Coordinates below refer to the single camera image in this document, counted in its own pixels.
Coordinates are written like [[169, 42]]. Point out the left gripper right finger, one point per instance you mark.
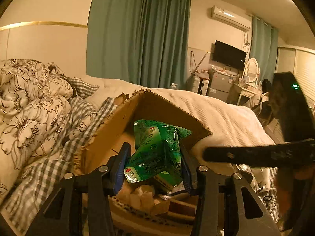
[[225, 203]]

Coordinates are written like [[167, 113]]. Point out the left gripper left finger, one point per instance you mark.
[[61, 214]]

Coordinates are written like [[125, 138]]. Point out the green snack bag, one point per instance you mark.
[[157, 155]]

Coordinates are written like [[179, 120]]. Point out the white tissue packs in box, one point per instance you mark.
[[140, 198]]

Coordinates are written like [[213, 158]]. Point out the grey white checkered sheet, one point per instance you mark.
[[38, 179]]

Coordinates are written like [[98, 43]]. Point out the chair with clothes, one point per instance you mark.
[[259, 104]]

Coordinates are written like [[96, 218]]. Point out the white fluffy blanket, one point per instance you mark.
[[230, 125]]

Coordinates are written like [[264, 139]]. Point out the white dressing table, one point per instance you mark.
[[240, 95]]

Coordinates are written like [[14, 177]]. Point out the brown cardboard box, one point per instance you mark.
[[170, 106]]

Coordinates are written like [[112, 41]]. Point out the white oval vanity mirror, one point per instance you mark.
[[251, 71]]

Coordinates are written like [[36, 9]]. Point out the grey cabinet under television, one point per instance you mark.
[[220, 85]]

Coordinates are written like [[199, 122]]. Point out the green window curtain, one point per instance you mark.
[[264, 47]]

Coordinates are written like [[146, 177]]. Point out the floral black white duvet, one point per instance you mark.
[[34, 102]]

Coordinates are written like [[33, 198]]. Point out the white air conditioner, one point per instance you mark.
[[230, 18]]

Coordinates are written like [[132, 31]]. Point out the large green curtain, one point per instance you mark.
[[143, 42]]

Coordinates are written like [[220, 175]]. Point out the black wall television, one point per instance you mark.
[[229, 55]]

